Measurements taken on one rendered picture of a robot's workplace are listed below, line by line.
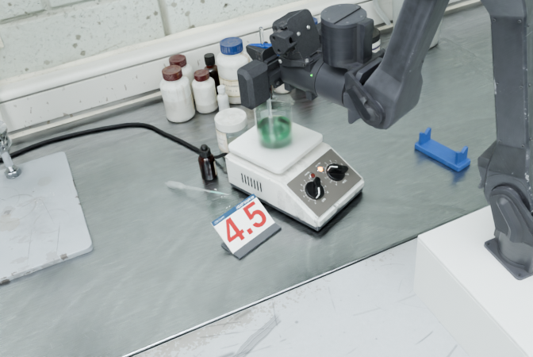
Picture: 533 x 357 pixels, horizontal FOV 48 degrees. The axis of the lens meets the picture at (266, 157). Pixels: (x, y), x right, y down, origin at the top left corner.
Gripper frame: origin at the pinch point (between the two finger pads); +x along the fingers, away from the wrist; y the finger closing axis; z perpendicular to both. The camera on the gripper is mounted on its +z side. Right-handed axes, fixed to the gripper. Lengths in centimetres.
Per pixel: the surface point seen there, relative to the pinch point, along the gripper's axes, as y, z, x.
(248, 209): 9.7, -22.5, -3.2
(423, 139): -24.1, -23.5, -14.0
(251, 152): 3.7, -16.8, 1.4
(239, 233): 13.5, -23.9, -4.7
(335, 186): -2.3, -21.6, -11.1
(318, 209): 3.1, -22.0, -12.1
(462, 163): -23.3, -24.5, -22.2
